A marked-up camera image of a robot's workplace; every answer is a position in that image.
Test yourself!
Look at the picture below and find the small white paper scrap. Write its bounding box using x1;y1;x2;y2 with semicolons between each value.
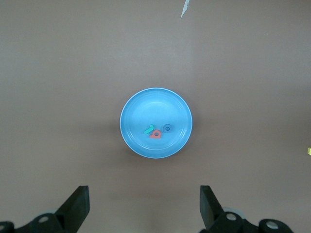
180;0;190;19

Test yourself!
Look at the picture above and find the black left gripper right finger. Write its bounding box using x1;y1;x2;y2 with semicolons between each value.
200;185;296;233

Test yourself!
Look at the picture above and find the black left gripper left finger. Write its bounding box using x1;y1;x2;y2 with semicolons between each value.
0;185;90;233

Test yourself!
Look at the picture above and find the blue plate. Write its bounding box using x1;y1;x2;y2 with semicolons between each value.
120;87;193;159

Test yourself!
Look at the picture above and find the brown table cover sheet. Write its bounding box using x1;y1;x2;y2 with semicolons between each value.
0;0;311;233

